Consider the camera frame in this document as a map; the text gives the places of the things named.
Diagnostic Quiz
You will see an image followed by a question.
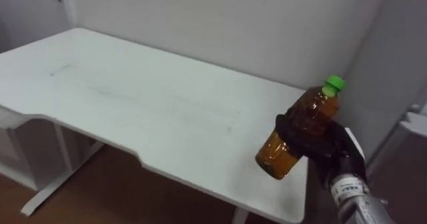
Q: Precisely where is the white desk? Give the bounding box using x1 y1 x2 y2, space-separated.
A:
0 27 310 224

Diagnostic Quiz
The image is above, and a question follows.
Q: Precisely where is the brown tea bottle green cap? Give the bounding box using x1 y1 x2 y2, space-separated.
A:
255 74 346 181

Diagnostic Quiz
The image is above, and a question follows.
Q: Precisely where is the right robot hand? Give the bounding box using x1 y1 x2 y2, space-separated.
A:
274 113 368 189

